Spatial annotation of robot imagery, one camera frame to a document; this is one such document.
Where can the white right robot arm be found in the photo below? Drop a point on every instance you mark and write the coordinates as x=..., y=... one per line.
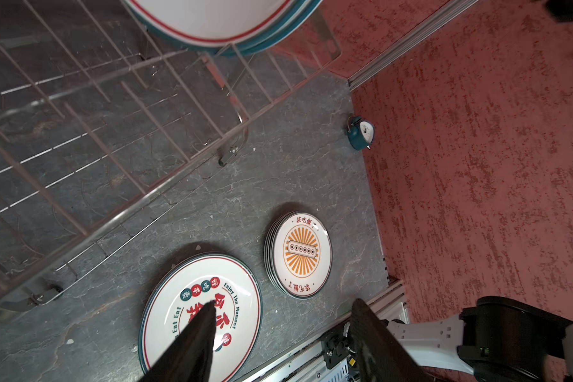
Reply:
x=499, y=339

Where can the red character text plate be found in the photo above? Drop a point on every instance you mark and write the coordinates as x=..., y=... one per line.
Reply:
x=210, y=23

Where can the aluminium corner post right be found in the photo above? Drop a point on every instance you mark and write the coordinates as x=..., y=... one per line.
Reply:
x=440, y=18

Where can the green white alarm clock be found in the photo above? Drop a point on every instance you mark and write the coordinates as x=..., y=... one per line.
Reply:
x=360, y=133

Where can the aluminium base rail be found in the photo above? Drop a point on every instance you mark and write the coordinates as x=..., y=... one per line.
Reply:
x=304, y=361

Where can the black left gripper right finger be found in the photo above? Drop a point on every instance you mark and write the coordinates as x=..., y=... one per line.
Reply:
x=378, y=354

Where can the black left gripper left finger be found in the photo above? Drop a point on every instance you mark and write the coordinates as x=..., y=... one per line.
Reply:
x=190, y=356

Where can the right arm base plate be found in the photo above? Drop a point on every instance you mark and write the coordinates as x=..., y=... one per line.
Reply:
x=335, y=344

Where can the orange patterned plate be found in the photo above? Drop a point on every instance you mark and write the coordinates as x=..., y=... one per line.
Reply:
x=267, y=256
x=302, y=255

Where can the stainless steel dish rack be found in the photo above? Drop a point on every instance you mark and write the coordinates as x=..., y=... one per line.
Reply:
x=101, y=114

